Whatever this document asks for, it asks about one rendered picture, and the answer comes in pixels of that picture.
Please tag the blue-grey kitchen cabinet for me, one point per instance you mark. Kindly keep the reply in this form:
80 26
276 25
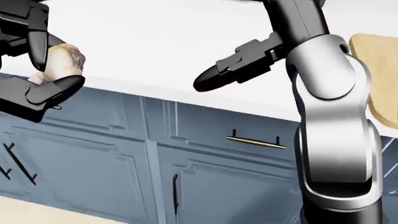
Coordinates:
102 151

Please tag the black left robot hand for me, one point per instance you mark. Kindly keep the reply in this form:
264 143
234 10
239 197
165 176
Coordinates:
18 25

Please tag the light wooden cutting board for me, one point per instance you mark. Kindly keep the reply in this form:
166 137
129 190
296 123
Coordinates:
381 70

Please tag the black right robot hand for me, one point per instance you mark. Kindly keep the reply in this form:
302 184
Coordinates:
245 63

